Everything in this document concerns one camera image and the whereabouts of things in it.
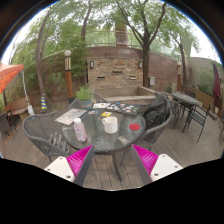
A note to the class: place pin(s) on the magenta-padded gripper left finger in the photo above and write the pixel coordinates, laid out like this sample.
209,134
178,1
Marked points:
78,161

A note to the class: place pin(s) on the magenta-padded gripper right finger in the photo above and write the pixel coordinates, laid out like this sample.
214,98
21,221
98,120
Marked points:
146,160

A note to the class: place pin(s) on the pink drink bottle white cap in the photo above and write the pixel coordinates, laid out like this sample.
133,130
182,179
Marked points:
80,131

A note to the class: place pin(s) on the flat round red coaster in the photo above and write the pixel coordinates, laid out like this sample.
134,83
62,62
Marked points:
134,127

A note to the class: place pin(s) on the white ceramic mug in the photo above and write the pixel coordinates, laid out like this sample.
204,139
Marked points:
111,125

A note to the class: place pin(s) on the black jacket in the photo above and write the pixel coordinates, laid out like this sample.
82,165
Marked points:
156,111

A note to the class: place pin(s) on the small colourful sticker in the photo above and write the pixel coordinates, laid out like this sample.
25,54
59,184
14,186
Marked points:
93,112

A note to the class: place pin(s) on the yellow card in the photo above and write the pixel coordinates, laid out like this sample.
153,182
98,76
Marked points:
106,114

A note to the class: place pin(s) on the black laptop with stickers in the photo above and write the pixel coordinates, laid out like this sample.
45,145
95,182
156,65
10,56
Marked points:
124,108

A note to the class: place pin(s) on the white sticker sheet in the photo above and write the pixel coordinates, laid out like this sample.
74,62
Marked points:
100,105

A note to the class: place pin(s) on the black metal chair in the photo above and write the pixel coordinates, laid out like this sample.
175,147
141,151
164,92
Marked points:
197,116
6,123

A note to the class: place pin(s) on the green potted plant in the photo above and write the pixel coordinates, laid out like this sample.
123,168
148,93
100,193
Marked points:
84,95

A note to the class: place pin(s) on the blue yellow striped cone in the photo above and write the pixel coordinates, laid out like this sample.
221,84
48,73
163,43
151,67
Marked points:
44,103

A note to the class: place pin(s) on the round dark patio table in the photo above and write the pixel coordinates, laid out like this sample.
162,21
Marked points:
185,98

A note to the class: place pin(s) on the wooden bench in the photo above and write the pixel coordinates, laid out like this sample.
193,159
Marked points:
16,106

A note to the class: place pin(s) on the dark-trunk tree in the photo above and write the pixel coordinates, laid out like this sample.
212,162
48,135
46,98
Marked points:
146,66

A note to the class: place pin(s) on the leaning thin-trunk tree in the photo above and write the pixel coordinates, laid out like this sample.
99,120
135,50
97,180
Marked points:
39,66

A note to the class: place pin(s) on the closed maroon umbrella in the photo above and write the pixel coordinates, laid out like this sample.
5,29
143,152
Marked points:
216,83

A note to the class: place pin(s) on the orange patio umbrella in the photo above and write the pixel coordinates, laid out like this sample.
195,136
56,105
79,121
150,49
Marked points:
8,75

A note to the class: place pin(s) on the grey wall box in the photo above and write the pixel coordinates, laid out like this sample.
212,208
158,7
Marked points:
152,81

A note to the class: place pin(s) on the brown lamp post white globe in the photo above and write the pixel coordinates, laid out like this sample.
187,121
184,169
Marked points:
69,80
179,78

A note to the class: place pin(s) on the black wall lamp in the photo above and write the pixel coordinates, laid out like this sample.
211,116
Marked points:
140,64
91,64

